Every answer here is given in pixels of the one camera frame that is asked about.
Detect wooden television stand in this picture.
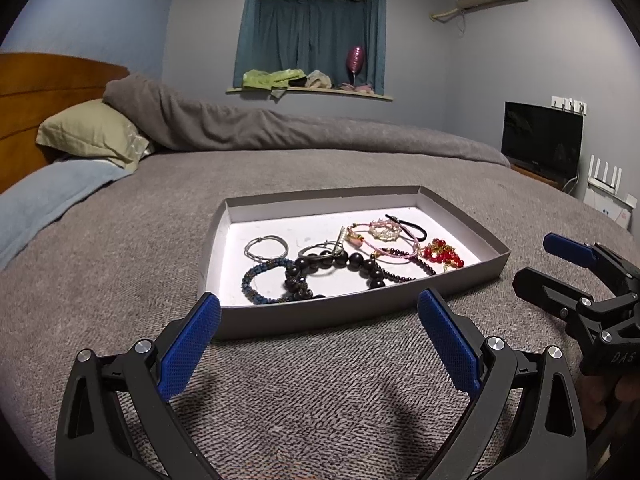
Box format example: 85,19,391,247
510,162,569,192

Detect plain silver bangle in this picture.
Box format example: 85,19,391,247
244,236,290,261

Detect person's right hand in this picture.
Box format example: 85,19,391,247
580,366,640,431

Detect red bead gold bracelet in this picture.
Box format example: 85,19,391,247
419,238,466,273

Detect white wall hooks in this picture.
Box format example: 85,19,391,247
551,94,589,114

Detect pink bracelet with gold beads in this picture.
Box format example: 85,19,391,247
345,222,397,252

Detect green pillow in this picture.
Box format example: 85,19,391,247
36,99,156,170

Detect pearl bracelet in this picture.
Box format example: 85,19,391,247
369,219,404,242

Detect grey cardboard tray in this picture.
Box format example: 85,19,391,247
196,185,511,341

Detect grey duvet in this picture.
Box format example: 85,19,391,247
102,72,512,169

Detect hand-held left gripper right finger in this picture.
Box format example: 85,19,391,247
417,288,588,480

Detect light blue blanket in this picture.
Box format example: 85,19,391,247
0,157,132,271

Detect black television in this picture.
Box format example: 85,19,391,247
501,101,585,181

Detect white router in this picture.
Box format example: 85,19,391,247
585,155,626,192

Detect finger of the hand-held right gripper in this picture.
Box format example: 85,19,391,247
543,232,640,286
512,266,594,334

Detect black hair tie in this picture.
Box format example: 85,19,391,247
385,214,429,241

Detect large black bead bracelet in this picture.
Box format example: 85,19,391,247
285,252,387,301

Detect white cardboard box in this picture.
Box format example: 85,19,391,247
584,182,637,231

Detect pink cord bracelet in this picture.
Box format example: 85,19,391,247
359,237,422,262

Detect small dark bead bracelet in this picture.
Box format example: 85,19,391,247
371,255,437,284

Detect window sill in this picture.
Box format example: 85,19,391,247
226,85,395,102

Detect green cloth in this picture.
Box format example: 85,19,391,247
242,67,306,100

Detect silver bangle with gold bar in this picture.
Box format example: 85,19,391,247
296,226,348,265

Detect blue beaded bracelet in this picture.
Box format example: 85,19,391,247
242,258,297,305

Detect blue curtain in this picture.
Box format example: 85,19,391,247
235,0,388,98

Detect wooden headboard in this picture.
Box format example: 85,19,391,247
0,52,130,196

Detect grey woven bedspread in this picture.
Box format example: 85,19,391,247
0,149,640,480

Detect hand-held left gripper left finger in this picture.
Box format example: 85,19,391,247
54,292,222,480

